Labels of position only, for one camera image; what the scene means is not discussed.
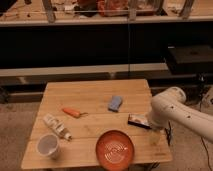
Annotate orange ceramic bowl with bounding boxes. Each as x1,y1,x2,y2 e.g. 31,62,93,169
95,130,134,171

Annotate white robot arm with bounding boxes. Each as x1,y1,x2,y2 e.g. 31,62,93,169
147,87,213,143

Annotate blue sponge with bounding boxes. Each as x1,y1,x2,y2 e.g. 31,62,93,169
108,96,123,112

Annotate orange toy carrot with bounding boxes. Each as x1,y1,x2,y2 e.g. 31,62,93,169
62,107,86,118

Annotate small dark printed box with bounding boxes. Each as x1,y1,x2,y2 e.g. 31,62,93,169
128,114,150,129

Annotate white tube with label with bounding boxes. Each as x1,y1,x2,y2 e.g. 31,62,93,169
43,114,72,141

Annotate red object on bench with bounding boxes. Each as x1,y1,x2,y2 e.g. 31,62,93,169
97,0,128,16

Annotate white paper cup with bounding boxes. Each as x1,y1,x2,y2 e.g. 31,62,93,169
36,134,60,159

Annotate black box on shelf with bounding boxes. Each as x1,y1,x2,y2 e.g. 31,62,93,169
164,45,213,74

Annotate black cable on floor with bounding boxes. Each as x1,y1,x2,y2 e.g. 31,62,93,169
199,136,213,171

